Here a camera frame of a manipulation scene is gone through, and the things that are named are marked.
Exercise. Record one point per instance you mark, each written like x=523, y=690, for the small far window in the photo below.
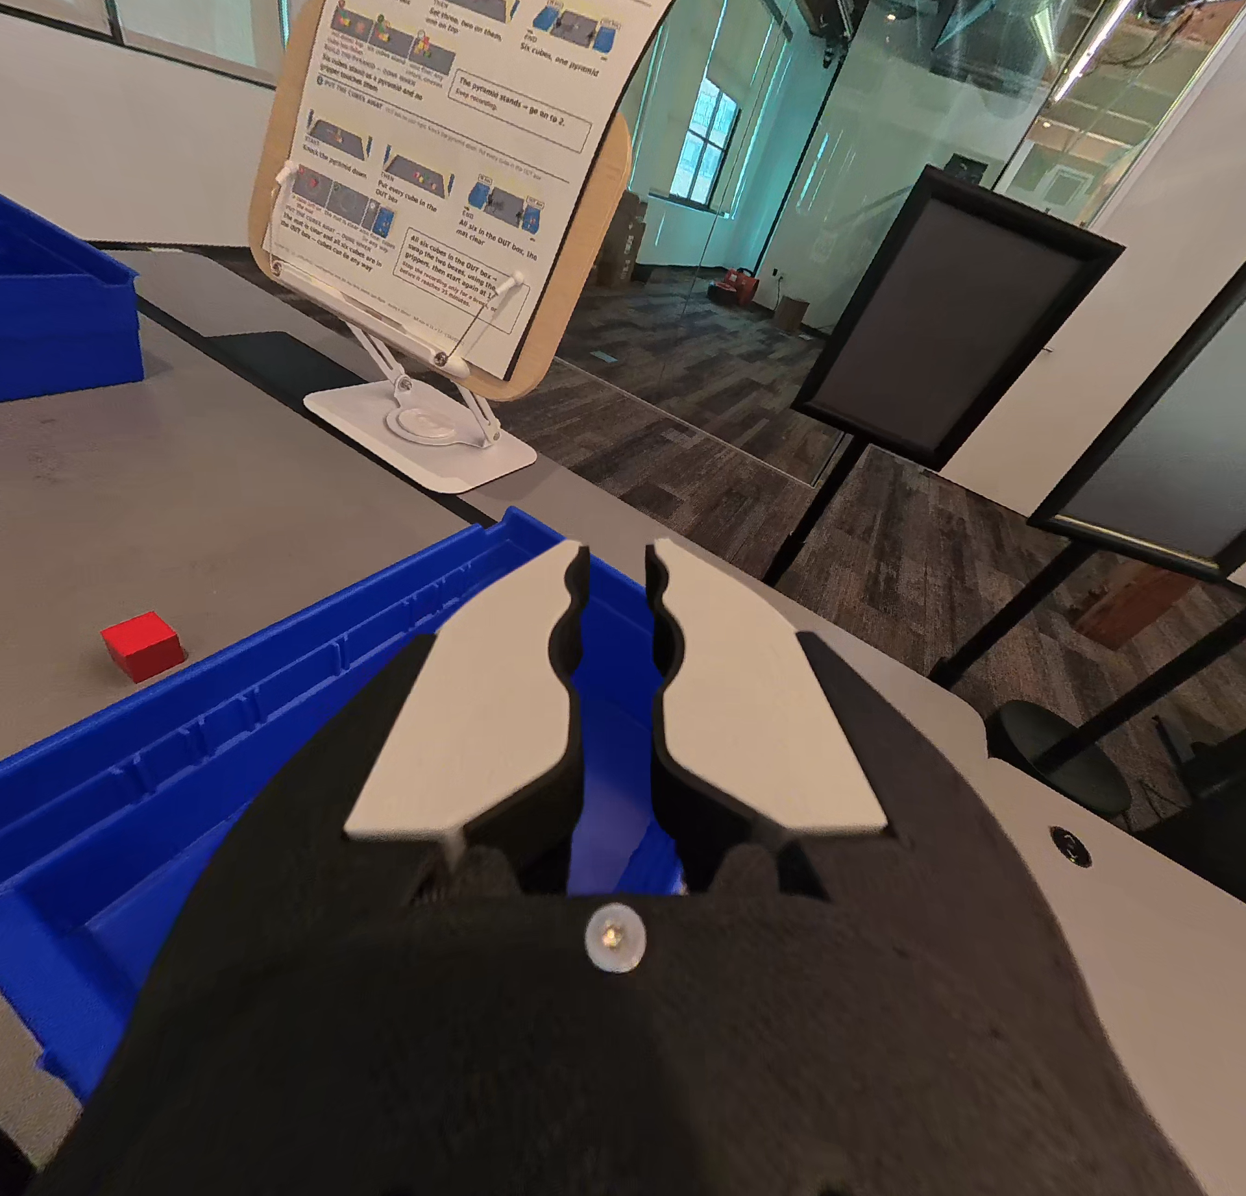
x=708, y=145

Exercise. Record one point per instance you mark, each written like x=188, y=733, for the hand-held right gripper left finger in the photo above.
x=468, y=729

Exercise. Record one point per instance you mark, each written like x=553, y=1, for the blue plastic bin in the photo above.
x=59, y=320
x=146, y=807

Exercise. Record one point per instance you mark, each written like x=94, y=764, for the round desk grommet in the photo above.
x=1071, y=847

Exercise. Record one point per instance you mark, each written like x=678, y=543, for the red air mover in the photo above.
x=733, y=286

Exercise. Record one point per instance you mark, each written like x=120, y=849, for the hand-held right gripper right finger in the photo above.
x=769, y=720

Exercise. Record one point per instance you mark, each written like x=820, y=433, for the single cardboard box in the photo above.
x=790, y=313

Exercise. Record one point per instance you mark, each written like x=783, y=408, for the grey display screen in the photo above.
x=1169, y=437

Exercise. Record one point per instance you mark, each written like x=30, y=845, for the red wooden cube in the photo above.
x=141, y=643

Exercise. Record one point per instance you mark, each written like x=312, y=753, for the dark display panel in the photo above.
x=954, y=320

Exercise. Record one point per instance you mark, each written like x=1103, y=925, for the large cardboard box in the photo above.
x=623, y=243

